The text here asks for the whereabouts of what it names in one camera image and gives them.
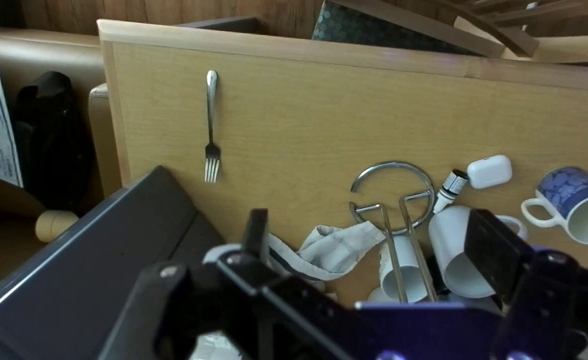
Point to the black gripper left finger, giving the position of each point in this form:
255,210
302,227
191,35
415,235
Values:
240,307

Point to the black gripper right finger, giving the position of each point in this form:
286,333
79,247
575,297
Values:
540,301

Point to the white pen with black band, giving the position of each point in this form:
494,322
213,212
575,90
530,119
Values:
451,191

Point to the white ceramic mug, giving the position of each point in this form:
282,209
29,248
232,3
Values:
449,240

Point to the blue mug with white interior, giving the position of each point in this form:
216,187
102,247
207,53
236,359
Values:
567,191

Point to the light grey cloth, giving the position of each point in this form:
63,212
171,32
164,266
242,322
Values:
337,247

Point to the small white cup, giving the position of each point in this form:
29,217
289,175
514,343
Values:
411,256

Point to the silver metal fork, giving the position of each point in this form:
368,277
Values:
210,126

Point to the light wooden cylinder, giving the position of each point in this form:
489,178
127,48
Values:
55,225

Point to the black bag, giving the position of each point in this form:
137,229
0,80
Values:
50,141

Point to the wooden chair with slats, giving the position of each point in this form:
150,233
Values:
507,32

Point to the dark green cushion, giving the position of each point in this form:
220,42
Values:
360,31

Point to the beige sofa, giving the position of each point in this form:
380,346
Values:
35,53

